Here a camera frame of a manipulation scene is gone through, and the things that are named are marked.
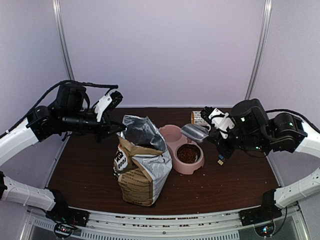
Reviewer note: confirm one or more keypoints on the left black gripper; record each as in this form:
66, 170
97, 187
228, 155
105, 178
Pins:
105, 128

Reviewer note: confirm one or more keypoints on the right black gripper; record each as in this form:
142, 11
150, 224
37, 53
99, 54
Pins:
226, 151

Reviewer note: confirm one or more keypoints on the metal food scoop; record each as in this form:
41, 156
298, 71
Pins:
195, 132

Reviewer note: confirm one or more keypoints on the pink double pet bowl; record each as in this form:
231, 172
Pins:
174, 139

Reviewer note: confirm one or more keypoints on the dog food bag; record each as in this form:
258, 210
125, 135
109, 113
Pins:
142, 162

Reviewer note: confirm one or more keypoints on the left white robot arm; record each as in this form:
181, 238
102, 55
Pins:
67, 107

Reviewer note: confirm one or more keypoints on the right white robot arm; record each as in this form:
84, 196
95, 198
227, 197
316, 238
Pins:
247, 127

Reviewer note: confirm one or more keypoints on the white patterned mug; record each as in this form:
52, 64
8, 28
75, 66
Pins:
196, 119

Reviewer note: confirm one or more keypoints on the brown dog kibble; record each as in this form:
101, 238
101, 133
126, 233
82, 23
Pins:
187, 154

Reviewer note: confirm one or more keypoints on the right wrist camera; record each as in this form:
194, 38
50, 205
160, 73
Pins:
221, 121

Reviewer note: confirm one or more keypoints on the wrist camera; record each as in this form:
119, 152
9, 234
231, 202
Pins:
221, 121
107, 102

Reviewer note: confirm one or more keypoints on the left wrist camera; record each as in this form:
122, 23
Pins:
107, 102

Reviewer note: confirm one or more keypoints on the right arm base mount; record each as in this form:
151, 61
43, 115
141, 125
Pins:
262, 216

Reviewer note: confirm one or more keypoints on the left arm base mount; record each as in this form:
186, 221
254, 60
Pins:
67, 220

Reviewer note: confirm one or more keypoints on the right aluminium frame post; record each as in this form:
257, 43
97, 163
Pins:
263, 36

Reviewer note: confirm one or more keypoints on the aluminium frame post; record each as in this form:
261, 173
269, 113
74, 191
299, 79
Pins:
62, 37
263, 36

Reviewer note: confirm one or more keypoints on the left aluminium frame post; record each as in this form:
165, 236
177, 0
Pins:
62, 37

